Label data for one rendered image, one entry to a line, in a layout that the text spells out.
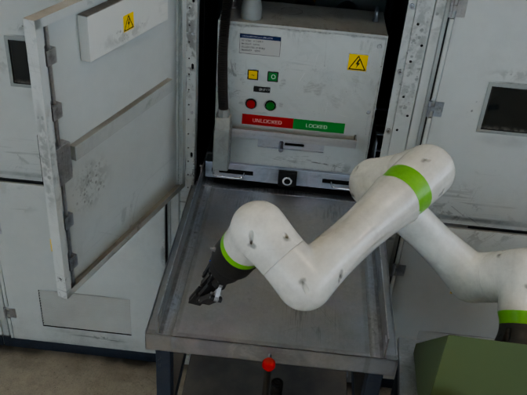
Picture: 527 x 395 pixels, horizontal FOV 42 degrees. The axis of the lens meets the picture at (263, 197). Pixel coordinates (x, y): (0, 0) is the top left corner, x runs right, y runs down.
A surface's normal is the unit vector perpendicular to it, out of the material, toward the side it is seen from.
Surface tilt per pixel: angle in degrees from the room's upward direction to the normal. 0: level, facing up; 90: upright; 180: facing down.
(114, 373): 0
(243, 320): 0
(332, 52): 90
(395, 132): 90
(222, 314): 0
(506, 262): 63
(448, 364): 90
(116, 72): 90
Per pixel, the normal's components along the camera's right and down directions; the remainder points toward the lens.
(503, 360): -0.11, 0.55
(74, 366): 0.07, -0.83
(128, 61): 0.91, 0.28
